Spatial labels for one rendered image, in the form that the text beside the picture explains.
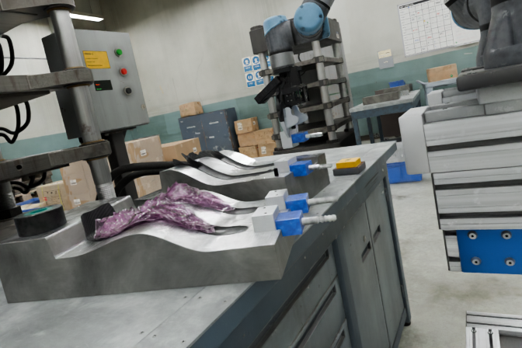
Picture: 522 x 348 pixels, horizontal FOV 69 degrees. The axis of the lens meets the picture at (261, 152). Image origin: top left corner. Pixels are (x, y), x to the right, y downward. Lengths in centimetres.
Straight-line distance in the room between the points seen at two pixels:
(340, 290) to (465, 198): 57
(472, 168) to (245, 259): 35
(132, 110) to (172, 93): 749
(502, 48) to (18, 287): 85
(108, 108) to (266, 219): 112
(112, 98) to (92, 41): 23
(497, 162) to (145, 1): 930
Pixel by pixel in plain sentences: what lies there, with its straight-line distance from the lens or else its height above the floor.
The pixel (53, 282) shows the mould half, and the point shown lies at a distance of 76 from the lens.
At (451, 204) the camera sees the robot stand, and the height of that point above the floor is 85.
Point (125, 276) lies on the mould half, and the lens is 68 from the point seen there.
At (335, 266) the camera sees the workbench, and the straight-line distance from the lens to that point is 109.
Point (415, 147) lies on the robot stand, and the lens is 62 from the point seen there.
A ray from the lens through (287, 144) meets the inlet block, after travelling 120.
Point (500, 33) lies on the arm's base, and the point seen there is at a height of 108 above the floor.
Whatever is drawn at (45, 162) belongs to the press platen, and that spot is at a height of 101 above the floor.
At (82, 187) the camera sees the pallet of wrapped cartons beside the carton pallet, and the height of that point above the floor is 48.
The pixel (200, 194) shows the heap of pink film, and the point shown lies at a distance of 76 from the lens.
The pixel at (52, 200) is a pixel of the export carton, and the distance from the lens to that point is 616.
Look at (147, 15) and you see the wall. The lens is 961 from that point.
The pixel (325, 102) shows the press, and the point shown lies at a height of 92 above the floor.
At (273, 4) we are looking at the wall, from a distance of 798.
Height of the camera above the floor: 105
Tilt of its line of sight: 7 degrees down
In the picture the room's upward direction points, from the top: 12 degrees counter-clockwise
